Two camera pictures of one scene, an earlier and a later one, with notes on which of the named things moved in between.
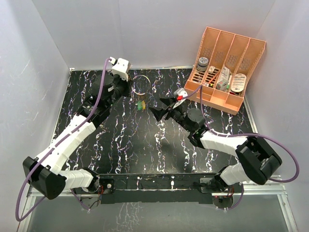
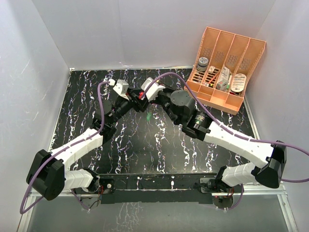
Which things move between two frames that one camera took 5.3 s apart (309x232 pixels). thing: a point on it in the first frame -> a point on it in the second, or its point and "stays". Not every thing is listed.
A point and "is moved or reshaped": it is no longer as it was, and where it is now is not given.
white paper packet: (224, 75) stays
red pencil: (214, 78) stays
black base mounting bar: (153, 189) stays
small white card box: (211, 69) stays
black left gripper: (127, 84) -> (133, 94)
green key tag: (140, 105) is moved or reshaped
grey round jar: (203, 64) stays
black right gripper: (159, 113) -> (164, 91)
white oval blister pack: (238, 82) stays
